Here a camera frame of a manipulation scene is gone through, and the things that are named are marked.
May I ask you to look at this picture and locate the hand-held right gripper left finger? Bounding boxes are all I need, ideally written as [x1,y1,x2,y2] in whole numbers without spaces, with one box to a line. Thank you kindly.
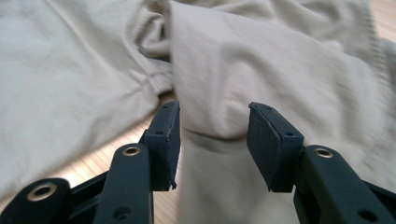
[143,100,182,191]

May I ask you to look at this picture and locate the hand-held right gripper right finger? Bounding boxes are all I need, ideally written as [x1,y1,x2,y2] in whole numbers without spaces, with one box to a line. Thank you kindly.
[247,102,305,193]

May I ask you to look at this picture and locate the beige shorts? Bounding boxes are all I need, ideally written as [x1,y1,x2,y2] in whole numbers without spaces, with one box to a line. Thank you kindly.
[0,0,396,224]

